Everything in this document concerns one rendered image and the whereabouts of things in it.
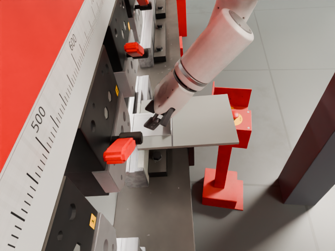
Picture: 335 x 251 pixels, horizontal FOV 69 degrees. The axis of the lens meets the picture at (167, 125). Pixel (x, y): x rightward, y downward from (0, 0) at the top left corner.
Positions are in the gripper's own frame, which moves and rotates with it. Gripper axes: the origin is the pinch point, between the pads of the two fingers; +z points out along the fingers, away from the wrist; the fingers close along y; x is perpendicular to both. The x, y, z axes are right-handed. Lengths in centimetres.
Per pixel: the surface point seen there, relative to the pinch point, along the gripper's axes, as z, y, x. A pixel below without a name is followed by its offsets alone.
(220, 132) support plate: -8.8, 4.7, 15.9
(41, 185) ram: -24.1, 36.3, -22.7
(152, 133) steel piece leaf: 2.7, 3.5, 2.0
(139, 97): 5.9, -11.4, -1.5
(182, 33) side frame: 67, -216, 75
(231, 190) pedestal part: 48, -19, 85
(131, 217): 16.8, 21.5, 4.9
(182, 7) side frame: 43, -216, 56
